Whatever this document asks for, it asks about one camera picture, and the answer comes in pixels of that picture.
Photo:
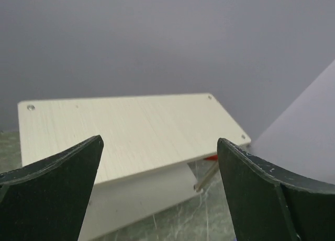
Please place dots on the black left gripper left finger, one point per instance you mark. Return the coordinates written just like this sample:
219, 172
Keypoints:
47, 200

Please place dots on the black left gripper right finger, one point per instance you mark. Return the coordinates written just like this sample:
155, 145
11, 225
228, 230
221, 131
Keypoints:
267, 202

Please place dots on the white two-tier wooden shelf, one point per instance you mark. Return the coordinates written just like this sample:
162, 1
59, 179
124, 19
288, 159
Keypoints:
149, 142

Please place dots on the red plastic block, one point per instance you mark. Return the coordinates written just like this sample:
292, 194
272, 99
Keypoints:
212, 158

